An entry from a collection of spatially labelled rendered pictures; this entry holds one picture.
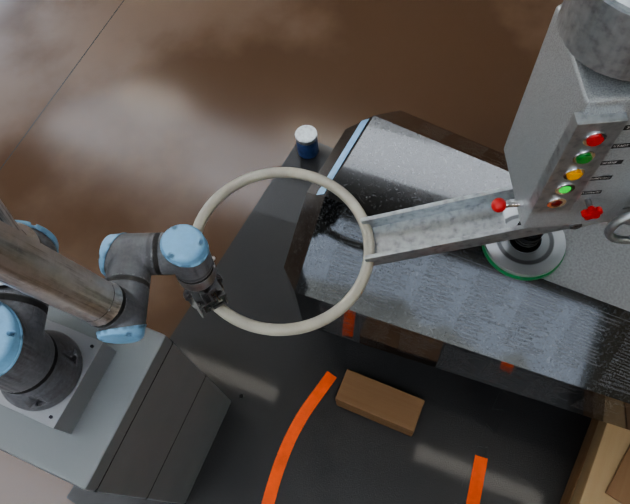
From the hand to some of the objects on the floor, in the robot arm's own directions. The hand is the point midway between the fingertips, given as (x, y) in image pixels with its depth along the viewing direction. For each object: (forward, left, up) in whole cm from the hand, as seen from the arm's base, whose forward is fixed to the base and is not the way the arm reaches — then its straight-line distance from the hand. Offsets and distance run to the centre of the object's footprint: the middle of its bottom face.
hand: (208, 298), depth 152 cm
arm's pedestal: (-35, +21, -85) cm, 94 cm away
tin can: (+102, +37, -82) cm, 136 cm away
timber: (+14, -46, -83) cm, 96 cm away
